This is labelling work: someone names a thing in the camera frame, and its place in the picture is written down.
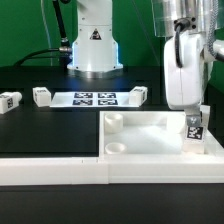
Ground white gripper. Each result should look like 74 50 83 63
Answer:
164 33 205 127

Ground white square tabletop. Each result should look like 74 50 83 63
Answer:
99 111 224 157

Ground white sheet with fiducial tags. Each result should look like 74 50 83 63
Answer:
51 92 137 108

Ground white L-shaped obstacle fence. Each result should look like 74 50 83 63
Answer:
0 133 224 187

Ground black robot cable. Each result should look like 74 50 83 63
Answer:
13 0 73 67

